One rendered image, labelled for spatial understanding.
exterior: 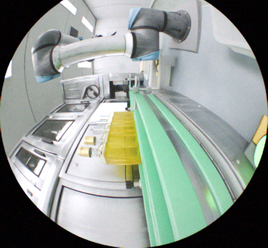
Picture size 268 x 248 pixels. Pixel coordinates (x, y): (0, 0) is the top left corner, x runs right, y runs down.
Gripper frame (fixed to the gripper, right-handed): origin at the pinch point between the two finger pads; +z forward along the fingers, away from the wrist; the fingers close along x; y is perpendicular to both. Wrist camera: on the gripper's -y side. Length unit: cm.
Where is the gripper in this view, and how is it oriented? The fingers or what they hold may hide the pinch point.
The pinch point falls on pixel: (108, 33)
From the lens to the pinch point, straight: 57.9
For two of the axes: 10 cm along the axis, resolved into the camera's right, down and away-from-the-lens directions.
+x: 5.8, -6.6, 4.8
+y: -5.0, -7.5, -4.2
